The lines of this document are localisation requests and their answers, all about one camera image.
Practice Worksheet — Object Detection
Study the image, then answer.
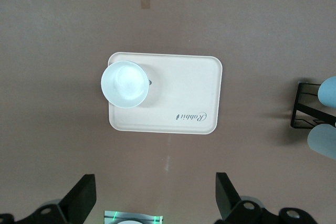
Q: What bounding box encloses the beige tray with lettering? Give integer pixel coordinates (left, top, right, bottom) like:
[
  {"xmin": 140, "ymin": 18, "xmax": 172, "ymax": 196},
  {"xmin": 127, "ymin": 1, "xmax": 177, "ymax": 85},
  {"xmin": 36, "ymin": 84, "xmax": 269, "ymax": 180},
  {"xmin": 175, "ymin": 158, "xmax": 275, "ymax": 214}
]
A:
[{"xmin": 108, "ymin": 51, "xmax": 224, "ymax": 136}]

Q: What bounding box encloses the black wire cup rack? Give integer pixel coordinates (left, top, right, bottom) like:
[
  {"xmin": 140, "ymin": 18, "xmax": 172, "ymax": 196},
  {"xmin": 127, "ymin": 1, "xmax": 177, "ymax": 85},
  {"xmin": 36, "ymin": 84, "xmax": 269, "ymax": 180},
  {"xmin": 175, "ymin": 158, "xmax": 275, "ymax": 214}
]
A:
[{"xmin": 290, "ymin": 82, "xmax": 336, "ymax": 130}]

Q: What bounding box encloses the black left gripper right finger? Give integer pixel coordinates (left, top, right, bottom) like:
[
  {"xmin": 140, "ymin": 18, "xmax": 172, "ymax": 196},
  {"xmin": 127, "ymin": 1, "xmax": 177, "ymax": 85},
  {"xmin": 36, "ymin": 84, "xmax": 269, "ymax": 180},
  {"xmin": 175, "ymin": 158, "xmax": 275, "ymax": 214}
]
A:
[{"xmin": 215, "ymin": 172, "xmax": 320, "ymax": 224}]

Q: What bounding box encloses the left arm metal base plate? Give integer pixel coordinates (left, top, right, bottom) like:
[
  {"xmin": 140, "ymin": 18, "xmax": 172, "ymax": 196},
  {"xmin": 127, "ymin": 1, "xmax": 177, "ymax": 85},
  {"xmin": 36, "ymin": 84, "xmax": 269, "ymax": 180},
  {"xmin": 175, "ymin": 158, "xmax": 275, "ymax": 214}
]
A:
[{"xmin": 104, "ymin": 210, "xmax": 164, "ymax": 224}]

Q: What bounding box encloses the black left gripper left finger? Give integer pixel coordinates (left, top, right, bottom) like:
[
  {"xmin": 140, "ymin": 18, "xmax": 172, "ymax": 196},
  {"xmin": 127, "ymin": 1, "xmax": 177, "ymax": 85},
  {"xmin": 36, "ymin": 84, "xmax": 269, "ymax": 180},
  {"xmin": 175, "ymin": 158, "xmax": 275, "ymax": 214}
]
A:
[{"xmin": 0, "ymin": 173, "xmax": 97, "ymax": 224}]

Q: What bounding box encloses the white bowl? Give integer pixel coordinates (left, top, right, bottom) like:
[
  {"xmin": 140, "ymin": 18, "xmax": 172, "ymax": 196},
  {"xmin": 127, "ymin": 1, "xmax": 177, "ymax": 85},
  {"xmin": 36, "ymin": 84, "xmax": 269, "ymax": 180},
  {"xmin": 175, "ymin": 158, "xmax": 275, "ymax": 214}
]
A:
[{"xmin": 100, "ymin": 60, "xmax": 150, "ymax": 109}]

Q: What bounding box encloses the blue cup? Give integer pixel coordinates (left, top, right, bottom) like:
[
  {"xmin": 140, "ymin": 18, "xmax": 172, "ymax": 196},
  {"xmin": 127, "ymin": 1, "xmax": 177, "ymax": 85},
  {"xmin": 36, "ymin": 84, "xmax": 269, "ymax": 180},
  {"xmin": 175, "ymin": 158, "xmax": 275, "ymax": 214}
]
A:
[{"xmin": 317, "ymin": 75, "xmax": 336, "ymax": 109}]

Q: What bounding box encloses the grey cup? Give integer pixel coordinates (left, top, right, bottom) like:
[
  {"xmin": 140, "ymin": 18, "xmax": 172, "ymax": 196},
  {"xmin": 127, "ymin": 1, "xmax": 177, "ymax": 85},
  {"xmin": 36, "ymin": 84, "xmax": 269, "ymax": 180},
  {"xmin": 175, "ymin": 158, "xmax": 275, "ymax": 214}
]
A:
[{"xmin": 306, "ymin": 123, "xmax": 336, "ymax": 162}]

